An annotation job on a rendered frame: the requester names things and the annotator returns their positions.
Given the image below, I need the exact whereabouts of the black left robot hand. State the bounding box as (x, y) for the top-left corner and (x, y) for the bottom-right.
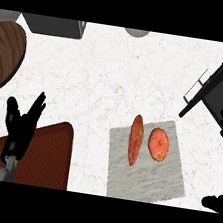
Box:
(0, 86), (50, 170)

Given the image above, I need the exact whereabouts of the dark red placemat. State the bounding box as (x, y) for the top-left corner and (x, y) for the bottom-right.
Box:
(0, 111), (77, 192)

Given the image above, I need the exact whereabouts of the round orange squash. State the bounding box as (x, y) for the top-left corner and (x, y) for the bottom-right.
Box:
(145, 125), (174, 164)

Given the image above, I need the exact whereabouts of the grey placemat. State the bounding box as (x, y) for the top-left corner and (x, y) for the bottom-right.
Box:
(99, 111), (197, 209)

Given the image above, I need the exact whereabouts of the round wooden cutting board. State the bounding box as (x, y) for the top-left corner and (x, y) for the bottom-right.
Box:
(0, 19), (30, 104)

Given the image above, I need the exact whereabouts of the long orange sweet potato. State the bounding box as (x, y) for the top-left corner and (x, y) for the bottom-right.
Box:
(125, 113), (148, 168)

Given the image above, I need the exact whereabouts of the dark grey box appliance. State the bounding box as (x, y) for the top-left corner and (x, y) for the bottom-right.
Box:
(19, 11), (88, 42)

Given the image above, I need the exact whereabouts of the grey round object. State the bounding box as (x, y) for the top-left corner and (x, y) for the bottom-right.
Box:
(123, 27), (151, 40)

